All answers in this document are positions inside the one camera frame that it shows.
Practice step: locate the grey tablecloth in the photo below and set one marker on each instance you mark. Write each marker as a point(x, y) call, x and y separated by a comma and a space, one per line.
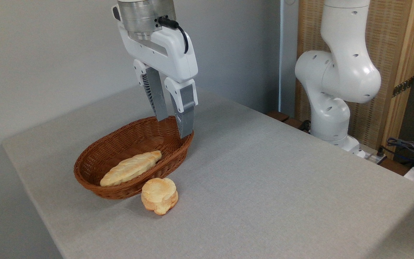
point(264, 180)

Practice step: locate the round flower-shaped bread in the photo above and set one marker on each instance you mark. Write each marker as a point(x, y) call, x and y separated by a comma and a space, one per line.
point(158, 194)

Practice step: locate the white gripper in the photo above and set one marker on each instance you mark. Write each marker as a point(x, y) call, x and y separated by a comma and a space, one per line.
point(171, 54)

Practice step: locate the brown wicker oval basket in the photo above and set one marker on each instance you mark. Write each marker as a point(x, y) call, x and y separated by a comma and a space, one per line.
point(128, 140)

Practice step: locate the long braided bread loaf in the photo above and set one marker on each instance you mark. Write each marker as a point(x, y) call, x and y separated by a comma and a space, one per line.
point(131, 168)

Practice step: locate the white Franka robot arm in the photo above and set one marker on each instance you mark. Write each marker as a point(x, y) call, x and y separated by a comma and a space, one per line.
point(347, 72)

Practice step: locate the wooden woven screen panel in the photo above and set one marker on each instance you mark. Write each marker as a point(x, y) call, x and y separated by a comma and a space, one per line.
point(390, 36)

